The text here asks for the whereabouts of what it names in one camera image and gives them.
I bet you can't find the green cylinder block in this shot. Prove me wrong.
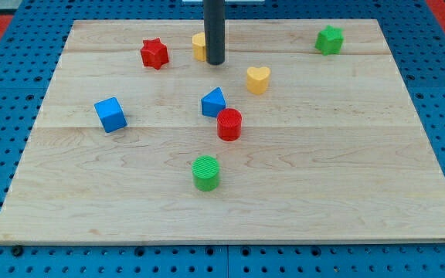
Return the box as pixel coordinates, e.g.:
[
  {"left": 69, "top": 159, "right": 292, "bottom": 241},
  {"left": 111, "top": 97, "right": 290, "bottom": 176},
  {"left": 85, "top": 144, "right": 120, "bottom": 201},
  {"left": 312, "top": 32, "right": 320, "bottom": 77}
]
[{"left": 192, "top": 155, "right": 220, "bottom": 192}]

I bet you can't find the red cylinder block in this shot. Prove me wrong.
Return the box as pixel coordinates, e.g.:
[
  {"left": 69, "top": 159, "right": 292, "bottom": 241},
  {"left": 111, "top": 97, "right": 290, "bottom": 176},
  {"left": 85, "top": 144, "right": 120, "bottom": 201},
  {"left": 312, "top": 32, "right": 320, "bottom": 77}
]
[{"left": 216, "top": 108, "right": 243, "bottom": 141}]

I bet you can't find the red star block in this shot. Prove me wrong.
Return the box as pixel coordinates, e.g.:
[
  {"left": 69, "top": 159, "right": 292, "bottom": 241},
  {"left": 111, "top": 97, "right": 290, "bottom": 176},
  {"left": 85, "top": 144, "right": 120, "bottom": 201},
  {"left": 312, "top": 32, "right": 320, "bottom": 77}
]
[{"left": 140, "top": 38, "right": 169, "bottom": 70}]

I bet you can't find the yellow heart block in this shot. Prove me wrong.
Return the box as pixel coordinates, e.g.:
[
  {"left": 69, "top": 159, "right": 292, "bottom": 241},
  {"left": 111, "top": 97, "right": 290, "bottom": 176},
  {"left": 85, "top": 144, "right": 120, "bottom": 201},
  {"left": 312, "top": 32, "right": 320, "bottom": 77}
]
[{"left": 246, "top": 66, "right": 271, "bottom": 95}]

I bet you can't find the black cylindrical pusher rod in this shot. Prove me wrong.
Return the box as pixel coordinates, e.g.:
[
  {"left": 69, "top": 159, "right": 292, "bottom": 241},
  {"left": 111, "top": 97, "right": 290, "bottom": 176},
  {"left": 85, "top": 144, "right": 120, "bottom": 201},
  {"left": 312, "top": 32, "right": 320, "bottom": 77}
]
[{"left": 202, "top": 0, "right": 225, "bottom": 66}]

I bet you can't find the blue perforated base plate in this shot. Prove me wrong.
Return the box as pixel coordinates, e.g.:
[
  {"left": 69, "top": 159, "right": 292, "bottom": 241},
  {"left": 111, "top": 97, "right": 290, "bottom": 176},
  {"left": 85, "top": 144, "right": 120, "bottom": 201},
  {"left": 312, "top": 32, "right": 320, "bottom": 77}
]
[{"left": 0, "top": 0, "right": 445, "bottom": 277}]

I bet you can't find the blue triangle block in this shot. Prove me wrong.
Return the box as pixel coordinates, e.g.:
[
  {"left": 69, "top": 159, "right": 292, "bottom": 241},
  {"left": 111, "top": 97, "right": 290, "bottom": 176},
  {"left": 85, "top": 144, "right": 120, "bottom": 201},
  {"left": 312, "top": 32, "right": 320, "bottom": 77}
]
[{"left": 201, "top": 87, "right": 226, "bottom": 117}]

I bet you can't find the light wooden board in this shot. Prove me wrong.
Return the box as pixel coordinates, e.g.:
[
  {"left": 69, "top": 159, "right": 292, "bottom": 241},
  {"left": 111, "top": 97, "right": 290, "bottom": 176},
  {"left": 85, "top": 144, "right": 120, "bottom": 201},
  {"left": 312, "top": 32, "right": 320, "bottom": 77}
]
[{"left": 0, "top": 19, "right": 445, "bottom": 246}]

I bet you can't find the blue cube block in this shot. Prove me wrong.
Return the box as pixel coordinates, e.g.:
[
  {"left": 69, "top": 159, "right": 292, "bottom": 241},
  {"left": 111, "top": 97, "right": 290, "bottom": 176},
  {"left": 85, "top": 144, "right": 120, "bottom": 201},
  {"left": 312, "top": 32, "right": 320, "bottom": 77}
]
[{"left": 94, "top": 97, "right": 127, "bottom": 133}]

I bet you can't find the yellow hexagon block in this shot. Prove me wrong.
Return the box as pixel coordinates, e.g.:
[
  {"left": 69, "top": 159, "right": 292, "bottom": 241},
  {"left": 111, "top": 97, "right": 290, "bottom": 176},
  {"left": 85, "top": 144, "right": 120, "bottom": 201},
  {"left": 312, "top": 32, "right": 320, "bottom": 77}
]
[{"left": 192, "top": 32, "right": 206, "bottom": 62}]

